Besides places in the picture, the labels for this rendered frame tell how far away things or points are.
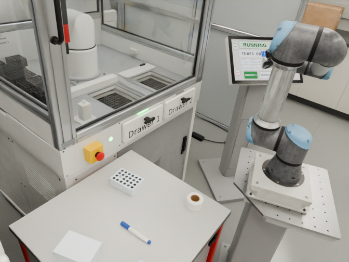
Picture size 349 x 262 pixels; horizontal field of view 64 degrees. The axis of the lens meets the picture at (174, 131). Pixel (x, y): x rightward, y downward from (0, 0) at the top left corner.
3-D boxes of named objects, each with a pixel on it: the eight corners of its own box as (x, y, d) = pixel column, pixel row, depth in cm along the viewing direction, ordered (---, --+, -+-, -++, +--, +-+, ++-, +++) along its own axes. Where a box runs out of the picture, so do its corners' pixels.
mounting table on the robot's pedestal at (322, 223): (318, 185, 153) (327, 169, 146) (330, 256, 117) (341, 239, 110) (236, 162, 162) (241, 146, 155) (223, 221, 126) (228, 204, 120)
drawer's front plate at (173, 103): (193, 103, 179) (196, 87, 173) (164, 120, 159) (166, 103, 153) (191, 102, 180) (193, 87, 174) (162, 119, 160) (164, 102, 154)
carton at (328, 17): (336, 30, 368) (346, 7, 353) (331, 34, 346) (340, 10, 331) (305, 23, 388) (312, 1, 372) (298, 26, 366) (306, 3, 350)
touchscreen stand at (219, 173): (267, 197, 231) (314, 83, 174) (216, 204, 220) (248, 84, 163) (241, 158, 270) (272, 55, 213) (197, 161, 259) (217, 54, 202)
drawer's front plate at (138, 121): (162, 121, 157) (163, 104, 151) (124, 144, 137) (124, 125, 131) (159, 120, 158) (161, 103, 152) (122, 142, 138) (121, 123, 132)
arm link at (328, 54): (364, 29, 85) (334, 62, 131) (326, 22, 89) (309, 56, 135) (350, 66, 87) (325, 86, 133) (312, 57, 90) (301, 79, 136)
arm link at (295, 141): (303, 168, 117) (314, 142, 110) (270, 156, 122) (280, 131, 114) (305, 153, 127) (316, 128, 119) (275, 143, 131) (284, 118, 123)
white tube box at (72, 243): (103, 251, 96) (102, 242, 93) (88, 274, 89) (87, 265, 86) (70, 238, 99) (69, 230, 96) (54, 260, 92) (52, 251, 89)
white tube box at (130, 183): (144, 185, 124) (144, 179, 122) (132, 197, 118) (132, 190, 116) (121, 173, 128) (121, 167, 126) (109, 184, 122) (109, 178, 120)
